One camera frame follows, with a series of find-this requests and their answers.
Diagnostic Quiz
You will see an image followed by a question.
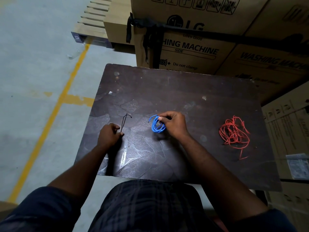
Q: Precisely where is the person's left hand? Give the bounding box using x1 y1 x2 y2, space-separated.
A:
97 123 124 149

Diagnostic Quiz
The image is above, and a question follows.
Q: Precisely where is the person's right hand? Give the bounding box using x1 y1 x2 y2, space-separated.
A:
158 111 190 141

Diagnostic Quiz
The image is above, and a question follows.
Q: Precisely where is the thin black wire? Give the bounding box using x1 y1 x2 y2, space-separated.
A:
120 113 132 134

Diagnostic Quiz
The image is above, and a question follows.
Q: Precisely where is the blue wire coil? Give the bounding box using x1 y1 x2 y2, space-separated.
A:
148 115 167 133

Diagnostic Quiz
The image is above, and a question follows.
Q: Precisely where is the person's right forearm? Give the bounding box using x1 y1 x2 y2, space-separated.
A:
177 133 270 225

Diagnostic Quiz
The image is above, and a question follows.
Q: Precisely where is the person's left forearm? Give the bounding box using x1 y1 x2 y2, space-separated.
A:
48 142 117 208

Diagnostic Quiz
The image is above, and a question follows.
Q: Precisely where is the dark plaid garment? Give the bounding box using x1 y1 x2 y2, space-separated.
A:
88 179 220 232

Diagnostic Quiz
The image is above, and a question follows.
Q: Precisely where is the clear plastic scrap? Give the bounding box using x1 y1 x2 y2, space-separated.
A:
67 42 87 60

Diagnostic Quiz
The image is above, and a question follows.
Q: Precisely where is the plain cardboard box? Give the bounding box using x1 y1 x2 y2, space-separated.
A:
103 0 136 46

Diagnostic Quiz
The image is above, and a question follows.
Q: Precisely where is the large printed cardboard box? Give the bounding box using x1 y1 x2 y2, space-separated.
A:
131 0 269 75

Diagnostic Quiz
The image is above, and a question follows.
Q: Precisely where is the navy blue shirt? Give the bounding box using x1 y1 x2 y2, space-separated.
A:
0 186 298 232

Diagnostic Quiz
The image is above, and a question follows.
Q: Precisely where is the cardboard box with bold print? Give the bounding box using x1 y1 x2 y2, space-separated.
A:
214 43 309 107

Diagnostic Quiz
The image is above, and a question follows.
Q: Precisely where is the wooden pallet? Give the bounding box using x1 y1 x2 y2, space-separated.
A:
71 0 114 49

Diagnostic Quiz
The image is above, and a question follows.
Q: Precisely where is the cardboard box with plastic pouch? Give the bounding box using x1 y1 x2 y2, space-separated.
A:
262 82 309 181

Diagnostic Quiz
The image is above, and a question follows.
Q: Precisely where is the cardboard piece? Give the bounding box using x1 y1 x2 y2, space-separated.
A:
0 201 18 221

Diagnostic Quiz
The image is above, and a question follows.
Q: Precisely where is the clear plastic document pouch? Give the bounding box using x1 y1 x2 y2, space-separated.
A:
286 153 309 180

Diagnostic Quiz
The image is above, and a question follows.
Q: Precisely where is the cardboard box with faint print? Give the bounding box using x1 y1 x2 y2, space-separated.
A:
243 0 309 47

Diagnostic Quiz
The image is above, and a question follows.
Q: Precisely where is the low cardboard box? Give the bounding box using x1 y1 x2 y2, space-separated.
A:
265 181 309 232

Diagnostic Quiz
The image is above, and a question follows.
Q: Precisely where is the red wire bundle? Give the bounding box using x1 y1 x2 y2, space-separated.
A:
219 115 251 160

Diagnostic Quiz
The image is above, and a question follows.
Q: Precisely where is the black strap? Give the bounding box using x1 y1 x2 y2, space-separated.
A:
126 12 309 56

